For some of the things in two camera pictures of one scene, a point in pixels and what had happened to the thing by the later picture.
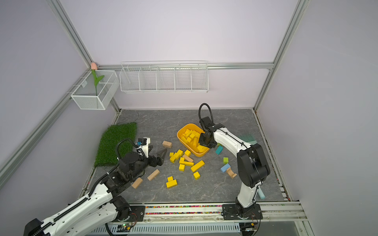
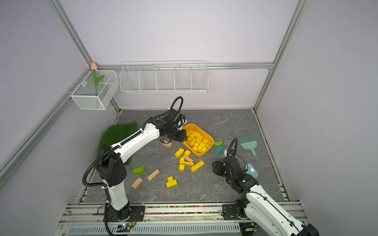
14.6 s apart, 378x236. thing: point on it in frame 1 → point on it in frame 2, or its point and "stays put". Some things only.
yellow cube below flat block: [181, 167] stays put
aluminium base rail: [275, 219] stays put
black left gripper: [154, 162] → [181, 138]
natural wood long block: [153, 174] stays put
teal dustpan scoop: [248, 138] stays put
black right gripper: [201, 141] → [217, 167]
